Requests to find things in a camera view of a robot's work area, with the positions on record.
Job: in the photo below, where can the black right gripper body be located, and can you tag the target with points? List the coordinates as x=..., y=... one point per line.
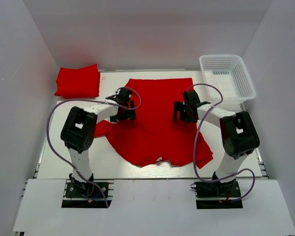
x=188, y=118

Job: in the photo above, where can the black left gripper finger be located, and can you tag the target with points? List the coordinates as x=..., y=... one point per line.
x=128, y=114
x=117, y=117

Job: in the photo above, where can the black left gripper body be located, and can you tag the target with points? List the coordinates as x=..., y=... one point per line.
x=127, y=104

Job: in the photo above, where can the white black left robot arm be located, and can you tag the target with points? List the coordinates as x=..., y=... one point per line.
x=79, y=130

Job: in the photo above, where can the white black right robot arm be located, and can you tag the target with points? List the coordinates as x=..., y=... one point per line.
x=238, y=133

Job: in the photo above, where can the folded red t-shirt stack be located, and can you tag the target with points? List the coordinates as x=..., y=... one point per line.
x=78, y=83

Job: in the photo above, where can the white perforated plastic basket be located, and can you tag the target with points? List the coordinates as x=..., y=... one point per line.
x=229, y=75

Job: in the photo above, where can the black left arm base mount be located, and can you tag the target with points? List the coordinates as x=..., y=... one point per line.
x=86, y=195

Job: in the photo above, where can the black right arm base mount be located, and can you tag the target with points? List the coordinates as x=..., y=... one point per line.
x=217, y=195

